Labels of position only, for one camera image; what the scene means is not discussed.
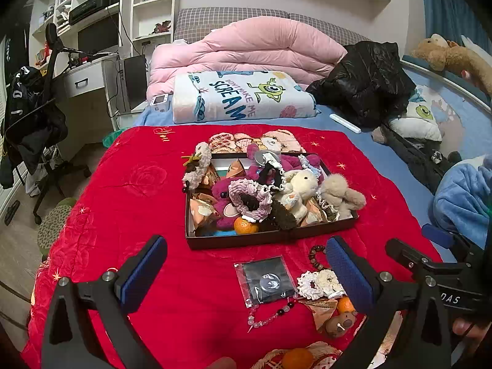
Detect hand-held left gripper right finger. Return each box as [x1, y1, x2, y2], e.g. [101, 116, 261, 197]
[326, 236, 462, 369]

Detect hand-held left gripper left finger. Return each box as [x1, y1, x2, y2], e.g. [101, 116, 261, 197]
[40, 234, 169, 369]

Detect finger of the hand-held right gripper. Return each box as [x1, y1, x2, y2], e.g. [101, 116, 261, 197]
[385, 238, 459, 278]
[422, 223, 468, 257]

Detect white knitted scrunchie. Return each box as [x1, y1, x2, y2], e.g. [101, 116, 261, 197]
[297, 269, 346, 300]

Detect dark cardboard box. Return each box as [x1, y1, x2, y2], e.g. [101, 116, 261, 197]
[184, 152, 360, 250]

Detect person's right hand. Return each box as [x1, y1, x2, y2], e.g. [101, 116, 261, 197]
[453, 317, 492, 356]

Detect blue fleece clothing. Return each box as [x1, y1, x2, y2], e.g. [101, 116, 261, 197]
[434, 154, 492, 248]

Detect brown capybara toy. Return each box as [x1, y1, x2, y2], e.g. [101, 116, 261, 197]
[325, 311, 357, 339]

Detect red embroidered blanket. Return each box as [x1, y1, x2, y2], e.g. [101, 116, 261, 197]
[21, 125, 442, 369]

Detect beige plush toy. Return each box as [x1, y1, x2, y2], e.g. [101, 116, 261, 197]
[318, 173, 367, 220]

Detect woven straw pouch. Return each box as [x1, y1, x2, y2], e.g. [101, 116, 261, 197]
[252, 341, 343, 369]

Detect blue bed sheet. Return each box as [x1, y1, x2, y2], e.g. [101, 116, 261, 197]
[133, 58, 492, 262]

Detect black badge packet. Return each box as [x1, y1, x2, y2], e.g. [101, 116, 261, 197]
[234, 256, 298, 308]

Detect brown fuzzy hair clip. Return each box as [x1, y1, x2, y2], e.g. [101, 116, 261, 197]
[265, 200, 298, 231]

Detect white plush rabbit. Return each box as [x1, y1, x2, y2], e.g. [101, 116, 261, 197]
[275, 169, 319, 220]

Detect leopard print stool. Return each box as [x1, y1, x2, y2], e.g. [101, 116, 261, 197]
[37, 197, 77, 256]

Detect small brown reindeer clip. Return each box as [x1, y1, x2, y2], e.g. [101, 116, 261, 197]
[182, 154, 202, 173]

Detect white monster print pillow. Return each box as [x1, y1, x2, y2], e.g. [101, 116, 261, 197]
[386, 100, 444, 143]

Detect blue knitted scrunchie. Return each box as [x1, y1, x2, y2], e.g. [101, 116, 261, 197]
[298, 154, 321, 179]

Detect pink knitted scrunchie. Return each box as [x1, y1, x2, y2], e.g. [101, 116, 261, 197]
[228, 179, 274, 222]

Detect cream fuzzy scrunchie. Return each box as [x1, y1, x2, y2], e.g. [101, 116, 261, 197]
[182, 142, 213, 191]

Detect round badge in clear packet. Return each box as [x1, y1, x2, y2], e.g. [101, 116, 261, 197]
[254, 150, 281, 168]

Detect white tube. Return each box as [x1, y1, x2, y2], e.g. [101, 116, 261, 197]
[330, 114, 362, 134]

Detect small white device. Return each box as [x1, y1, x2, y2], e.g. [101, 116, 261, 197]
[150, 94, 173, 113]

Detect black puffer jacket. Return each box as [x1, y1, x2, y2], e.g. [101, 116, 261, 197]
[305, 40, 418, 129]

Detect brown teddy bear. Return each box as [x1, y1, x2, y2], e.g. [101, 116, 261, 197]
[411, 34, 492, 93]

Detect black computer tower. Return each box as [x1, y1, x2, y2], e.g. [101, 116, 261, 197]
[123, 54, 149, 112]

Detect black clothing on chair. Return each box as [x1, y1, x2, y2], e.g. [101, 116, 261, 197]
[0, 65, 69, 189]

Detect white desk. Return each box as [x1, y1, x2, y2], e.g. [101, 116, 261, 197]
[58, 52, 124, 124]

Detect folded cartoon printed blanket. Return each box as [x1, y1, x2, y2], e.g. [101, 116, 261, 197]
[172, 70, 319, 124]

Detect black office chair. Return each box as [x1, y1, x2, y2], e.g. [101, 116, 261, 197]
[4, 23, 93, 225]

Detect blue curtain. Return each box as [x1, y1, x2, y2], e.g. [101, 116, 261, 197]
[419, 0, 492, 47]

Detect black monitor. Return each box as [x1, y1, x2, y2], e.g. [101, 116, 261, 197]
[77, 15, 120, 55]

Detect pink duvet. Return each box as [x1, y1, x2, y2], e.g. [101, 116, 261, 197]
[146, 16, 348, 98]

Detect grey plaid headboard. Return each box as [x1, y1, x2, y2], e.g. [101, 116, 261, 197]
[174, 7, 370, 45]

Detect black printer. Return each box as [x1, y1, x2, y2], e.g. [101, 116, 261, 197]
[68, 0, 121, 24]

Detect brown bead bracelet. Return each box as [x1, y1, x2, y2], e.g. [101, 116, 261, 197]
[308, 244, 328, 273]

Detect white lace hair tie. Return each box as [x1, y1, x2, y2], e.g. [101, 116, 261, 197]
[315, 186, 339, 221]

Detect pink bead bracelet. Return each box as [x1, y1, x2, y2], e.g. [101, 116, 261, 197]
[247, 296, 298, 333]

